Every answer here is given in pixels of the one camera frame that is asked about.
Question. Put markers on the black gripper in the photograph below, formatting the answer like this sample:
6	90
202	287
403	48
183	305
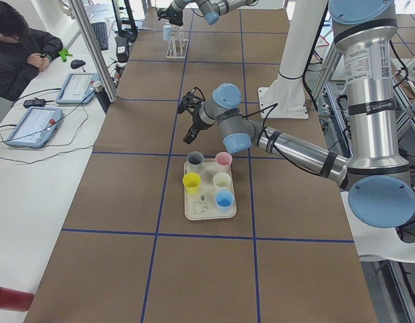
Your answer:
170	14
196	122

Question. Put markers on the grey plastic cup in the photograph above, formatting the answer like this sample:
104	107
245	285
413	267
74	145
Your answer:
195	161

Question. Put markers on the yellow plastic cup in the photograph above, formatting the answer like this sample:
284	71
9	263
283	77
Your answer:
192	182

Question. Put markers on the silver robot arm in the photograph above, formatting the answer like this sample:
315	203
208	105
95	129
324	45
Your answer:
210	10
339	53

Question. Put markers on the pink plastic cup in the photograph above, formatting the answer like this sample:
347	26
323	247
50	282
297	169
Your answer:
223	161

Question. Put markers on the cream white plastic cup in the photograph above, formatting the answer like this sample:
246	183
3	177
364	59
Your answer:
222	182

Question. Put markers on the light blue plastic cup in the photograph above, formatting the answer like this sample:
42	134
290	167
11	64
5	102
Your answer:
224	201

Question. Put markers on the black label box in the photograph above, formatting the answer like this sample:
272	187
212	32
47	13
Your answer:
122	49

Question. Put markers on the cream plastic tray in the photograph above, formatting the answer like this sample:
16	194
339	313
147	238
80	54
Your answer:
201	206

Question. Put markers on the black keyboard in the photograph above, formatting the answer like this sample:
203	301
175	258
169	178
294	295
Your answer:
101	35

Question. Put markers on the black water bottle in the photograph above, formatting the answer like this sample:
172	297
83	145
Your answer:
102	96

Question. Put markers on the black computer mouse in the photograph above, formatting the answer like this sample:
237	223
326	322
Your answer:
77	63

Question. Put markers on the green plastic clamp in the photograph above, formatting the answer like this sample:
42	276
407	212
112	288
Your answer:
64	54

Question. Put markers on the far teach pendant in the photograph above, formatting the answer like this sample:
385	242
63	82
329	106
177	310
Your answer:
77	88

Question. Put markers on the teach pendant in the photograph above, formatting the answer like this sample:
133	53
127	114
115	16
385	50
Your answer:
77	88
36	127

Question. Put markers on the near teach pendant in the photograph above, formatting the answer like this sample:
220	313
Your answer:
36	127

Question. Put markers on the seated person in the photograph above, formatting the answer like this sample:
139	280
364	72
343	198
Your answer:
24	52

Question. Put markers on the red bottle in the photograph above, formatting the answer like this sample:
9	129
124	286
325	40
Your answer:
15	300

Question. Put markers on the white wire cup rack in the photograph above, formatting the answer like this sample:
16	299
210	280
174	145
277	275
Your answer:
177	47

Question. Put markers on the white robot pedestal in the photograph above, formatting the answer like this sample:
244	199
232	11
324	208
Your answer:
285	97

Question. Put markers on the aluminium frame post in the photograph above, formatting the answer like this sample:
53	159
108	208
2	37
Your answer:
85	28

